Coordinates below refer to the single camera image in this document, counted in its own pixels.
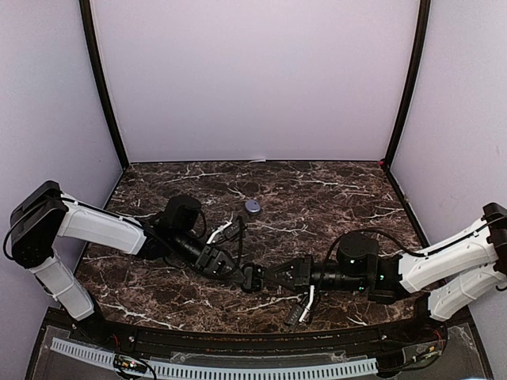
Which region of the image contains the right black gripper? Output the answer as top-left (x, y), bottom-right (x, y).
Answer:
top-left (264, 255), bottom-right (368, 296)

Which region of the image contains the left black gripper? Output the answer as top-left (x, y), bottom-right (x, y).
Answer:
top-left (172, 229), bottom-right (247, 284)

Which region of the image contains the black earbud charging case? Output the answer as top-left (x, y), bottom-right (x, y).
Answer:
top-left (241, 263), bottom-right (265, 294)

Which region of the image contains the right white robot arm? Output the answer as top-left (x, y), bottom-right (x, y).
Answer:
top-left (263, 203), bottom-right (506, 344)

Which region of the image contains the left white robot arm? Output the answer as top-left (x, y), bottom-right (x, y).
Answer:
top-left (2, 180), bottom-right (244, 345)

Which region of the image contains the purple round charging case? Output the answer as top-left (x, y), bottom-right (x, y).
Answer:
top-left (244, 199), bottom-right (261, 215)

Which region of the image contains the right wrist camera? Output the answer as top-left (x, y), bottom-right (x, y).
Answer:
top-left (285, 285), bottom-right (315, 328)

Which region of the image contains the white slotted cable duct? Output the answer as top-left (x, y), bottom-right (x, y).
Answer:
top-left (50, 338), bottom-right (378, 379)

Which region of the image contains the right black frame post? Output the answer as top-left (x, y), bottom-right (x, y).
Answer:
top-left (383, 0), bottom-right (431, 172)

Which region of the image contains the black frame post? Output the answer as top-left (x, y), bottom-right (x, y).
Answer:
top-left (383, 0), bottom-right (431, 172)
top-left (78, 0), bottom-right (130, 170)

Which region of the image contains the left black frame post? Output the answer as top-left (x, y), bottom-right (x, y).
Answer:
top-left (78, 0), bottom-right (130, 170)

